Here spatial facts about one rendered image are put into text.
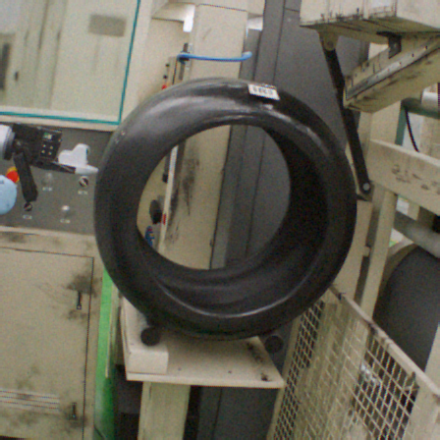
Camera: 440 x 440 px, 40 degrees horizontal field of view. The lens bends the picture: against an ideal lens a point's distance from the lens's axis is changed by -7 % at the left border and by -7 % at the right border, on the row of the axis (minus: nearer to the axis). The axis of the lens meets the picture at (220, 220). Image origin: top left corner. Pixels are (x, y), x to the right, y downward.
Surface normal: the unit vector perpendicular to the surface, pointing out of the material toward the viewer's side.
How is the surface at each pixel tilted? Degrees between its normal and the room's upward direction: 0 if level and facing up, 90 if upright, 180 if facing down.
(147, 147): 84
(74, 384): 90
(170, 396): 90
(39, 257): 90
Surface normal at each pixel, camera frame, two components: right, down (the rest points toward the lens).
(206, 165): 0.18, 0.25
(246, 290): -0.15, -0.60
